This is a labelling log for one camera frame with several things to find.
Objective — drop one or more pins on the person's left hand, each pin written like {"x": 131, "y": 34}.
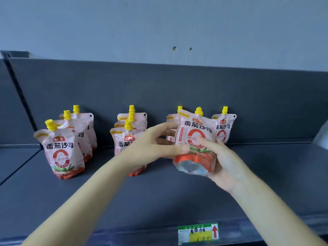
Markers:
{"x": 148, "y": 148}

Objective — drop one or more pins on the person's right hand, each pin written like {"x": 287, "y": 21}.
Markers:
{"x": 228, "y": 169}

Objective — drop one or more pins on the dark blue shelf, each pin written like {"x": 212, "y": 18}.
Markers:
{"x": 230, "y": 99}

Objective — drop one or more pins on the person's left forearm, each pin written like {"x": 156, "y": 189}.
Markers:
{"x": 77, "y": 210}

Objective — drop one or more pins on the person's right forearm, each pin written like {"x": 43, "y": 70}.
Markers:
{"x": 276, "y": 217}

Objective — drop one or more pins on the yellow green price tag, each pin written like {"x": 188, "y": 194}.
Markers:
{"x": 197, "y": 234}

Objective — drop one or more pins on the grey metal rack panel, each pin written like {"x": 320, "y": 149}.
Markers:
{"x": 321, "y": 137}

